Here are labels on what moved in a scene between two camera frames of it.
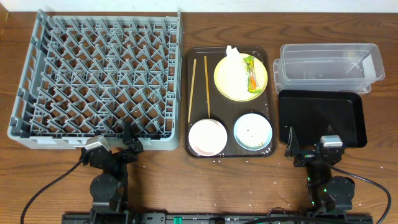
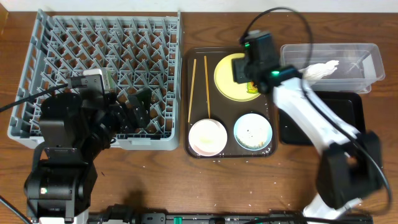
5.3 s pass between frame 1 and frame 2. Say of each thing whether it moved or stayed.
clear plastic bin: stayed
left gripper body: moved
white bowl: stayed
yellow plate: stayed
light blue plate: stayed
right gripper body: moved
